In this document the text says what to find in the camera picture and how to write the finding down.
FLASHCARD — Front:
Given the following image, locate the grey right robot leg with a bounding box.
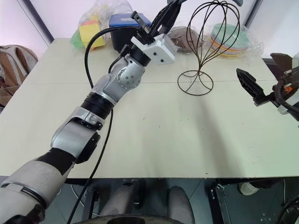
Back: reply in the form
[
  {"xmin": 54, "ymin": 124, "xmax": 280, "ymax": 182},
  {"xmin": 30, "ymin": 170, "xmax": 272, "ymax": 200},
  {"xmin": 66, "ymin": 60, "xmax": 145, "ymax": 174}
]
[{"xmin": 166, "ymin": 185, "xmax": 195, "ymax": 224}]

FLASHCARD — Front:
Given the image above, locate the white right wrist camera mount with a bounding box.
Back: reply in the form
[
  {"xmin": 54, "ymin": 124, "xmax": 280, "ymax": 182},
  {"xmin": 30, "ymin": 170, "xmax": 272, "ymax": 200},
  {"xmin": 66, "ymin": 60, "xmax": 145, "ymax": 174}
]
[{"xmin": 277, "ymin": 92, "xmax": 299, "ymax": 115}]

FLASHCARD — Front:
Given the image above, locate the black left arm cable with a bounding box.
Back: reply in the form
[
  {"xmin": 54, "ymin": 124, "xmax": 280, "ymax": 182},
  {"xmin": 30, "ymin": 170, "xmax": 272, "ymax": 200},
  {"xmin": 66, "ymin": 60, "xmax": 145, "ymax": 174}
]
[{"xmin": 66, "ymin": 26, "xmax": 146, "ymax": 224}]

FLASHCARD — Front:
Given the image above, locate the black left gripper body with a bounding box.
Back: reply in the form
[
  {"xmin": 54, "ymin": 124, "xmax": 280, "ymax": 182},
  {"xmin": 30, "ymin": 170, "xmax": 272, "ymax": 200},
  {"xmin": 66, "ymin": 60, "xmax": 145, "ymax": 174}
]
[{"xmin": 131, "ymin": 11, "xmax": 169, "ymax": 45}]

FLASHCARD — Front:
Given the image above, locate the brown cap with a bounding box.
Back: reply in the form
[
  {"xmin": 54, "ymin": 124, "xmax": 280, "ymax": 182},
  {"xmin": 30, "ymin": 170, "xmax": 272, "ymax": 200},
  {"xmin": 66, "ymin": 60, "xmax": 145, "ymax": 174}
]
[{"xmin": 167, "ymin": 26, "xmax": 206, "ymax": 53}]

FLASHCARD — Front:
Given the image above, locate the black metal table leg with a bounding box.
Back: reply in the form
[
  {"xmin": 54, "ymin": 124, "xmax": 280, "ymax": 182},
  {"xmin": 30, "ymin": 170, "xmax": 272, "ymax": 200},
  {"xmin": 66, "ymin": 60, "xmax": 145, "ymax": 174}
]
[
  {"xmin": 209, "ymin": 183, "xmax": 231, "ymax": 224},
  {"xmin": 84, "ymin": 186, "xmax": 99, "ymax": 217}
]

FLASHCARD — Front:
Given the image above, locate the brown and beige backpack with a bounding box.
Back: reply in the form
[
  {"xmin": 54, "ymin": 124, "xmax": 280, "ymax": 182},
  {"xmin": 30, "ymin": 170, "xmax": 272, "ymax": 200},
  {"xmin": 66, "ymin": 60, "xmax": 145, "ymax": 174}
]
[{"xmin": 0, "ymin": 45, "xmax": 38, "ymax": 108}]

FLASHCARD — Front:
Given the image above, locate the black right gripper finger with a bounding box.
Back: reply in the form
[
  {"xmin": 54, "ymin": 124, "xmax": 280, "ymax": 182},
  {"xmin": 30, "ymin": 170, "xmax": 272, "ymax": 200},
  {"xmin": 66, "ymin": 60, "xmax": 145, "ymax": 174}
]
[
  {"xmin": 236, "ymin": 68, "xmax": 265, "ymax": 101},
  {"xmin": 270, "ymin": 53, "xmax": 294, "ymax": 73}
]

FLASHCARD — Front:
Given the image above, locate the dark wire hat stand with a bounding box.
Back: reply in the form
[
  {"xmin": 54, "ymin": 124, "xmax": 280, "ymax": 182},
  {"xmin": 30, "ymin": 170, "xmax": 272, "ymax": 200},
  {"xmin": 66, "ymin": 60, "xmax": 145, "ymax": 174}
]
[{"xmin": 177, "ymin": 0, "xmax": 241, "ymax": 96}]

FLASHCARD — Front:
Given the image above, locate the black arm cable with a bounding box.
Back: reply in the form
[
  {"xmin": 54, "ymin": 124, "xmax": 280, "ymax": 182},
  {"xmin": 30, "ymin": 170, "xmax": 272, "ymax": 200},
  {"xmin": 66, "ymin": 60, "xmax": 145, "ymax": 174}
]
[
  {"xmin": 66, "ymin": 26, "xmax": 146, "ymax": 224},
  {"xmin": 272, "ymin": 83, "xmax": 299, "ymax": 122}
]

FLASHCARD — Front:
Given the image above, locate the grey robot leg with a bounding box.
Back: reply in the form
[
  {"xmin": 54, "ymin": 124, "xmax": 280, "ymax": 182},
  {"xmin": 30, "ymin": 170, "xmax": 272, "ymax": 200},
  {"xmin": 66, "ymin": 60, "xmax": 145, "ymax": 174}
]
[
  {"xmin": 166, "ymin": 185, "xmax": 195, "ymax": 224},
  {"xmin": 100, "ymin": 183, "xmax": 142, "ymax": 219}
]

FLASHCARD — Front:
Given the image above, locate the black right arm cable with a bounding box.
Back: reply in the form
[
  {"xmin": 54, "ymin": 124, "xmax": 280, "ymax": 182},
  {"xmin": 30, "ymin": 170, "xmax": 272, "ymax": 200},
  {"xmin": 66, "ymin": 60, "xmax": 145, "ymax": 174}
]
[{"xmin": 272, "ymin": 83, "xmax": 299, "ymax": 122}]

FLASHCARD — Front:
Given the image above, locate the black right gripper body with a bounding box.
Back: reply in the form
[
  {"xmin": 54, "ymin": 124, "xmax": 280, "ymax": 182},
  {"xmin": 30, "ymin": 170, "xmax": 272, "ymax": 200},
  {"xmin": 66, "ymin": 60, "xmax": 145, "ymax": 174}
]
[{"xmin": 253, "ymin": 67, "xmax": 299, "ymax": 110}]

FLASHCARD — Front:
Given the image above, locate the clear bag of coloured blocks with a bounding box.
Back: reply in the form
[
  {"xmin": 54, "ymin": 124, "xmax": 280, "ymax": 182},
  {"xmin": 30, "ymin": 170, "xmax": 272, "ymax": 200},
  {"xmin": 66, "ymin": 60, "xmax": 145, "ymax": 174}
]
[{"xmin": 70, "ymin": 0, "xmax": 134, "ymax": 51}]

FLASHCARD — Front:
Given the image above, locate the dark rounded robot torso rim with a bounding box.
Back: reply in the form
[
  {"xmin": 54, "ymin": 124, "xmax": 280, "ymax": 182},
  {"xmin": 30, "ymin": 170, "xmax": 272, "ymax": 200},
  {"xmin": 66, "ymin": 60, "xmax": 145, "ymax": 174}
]
[{"xmin": 85, "ymin": 213, "xmax": 196, "ymax": 224}]

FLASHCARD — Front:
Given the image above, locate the stack of coloured plates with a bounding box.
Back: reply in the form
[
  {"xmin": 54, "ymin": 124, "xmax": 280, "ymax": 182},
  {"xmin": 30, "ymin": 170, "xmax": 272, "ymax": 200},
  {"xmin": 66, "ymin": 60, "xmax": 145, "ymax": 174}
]
[{"xmin": 208, "ymin": 22, "xmax": 252, "ymax": 58}]

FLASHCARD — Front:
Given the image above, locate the white rounded object under table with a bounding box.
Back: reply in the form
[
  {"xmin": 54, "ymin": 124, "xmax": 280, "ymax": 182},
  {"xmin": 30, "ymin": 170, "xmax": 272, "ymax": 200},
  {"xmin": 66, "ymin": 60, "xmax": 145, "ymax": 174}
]
[{"xmin": 238, "ymin": 182, "xmax": 259, "ymax": 196}]

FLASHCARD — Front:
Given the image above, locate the blue plastic box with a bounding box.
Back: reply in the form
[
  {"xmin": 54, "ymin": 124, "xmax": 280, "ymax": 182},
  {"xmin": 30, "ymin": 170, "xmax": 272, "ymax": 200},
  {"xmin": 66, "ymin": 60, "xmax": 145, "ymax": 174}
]
[{"xmin": 108, "ymin": 14, "xmax": 153, "ymax": 52}]

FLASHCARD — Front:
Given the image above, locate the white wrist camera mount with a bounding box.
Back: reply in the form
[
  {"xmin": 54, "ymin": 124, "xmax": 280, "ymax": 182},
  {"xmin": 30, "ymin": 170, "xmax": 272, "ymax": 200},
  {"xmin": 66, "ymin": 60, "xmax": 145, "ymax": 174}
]
[
  {"xmin": 277, "ymin": 92, "xmax": 299, "ymax": 115},
  {"xmin": 130, "ymin": 33, "xmax": 176, "ymax": 66}
]

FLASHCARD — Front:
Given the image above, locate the grey left robot leg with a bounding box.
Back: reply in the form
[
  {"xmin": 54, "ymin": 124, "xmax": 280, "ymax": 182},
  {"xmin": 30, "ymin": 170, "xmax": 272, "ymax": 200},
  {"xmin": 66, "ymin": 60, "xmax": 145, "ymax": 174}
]
[{"xmin": 100, "ymin": 183, "xmax": 142, "ymax": 219}]

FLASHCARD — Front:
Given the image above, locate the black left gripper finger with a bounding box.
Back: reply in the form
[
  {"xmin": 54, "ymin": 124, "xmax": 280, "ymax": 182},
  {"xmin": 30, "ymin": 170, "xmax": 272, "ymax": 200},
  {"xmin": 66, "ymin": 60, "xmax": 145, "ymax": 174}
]
[
  {"xmin": 150, "ymin": 0, "xmax": 178, "ymax": 32},
  {"xmin": 157, "ymin": 0, "xmax": 185, "ymax": 35}
]

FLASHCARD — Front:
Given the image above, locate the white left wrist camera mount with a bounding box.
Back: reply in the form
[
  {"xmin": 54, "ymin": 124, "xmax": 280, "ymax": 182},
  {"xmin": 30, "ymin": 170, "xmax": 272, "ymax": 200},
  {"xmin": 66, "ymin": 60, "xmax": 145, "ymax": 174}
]
[{"xmin": 130, "ymin": 33, "xmax": 176, "ymax": 66}]

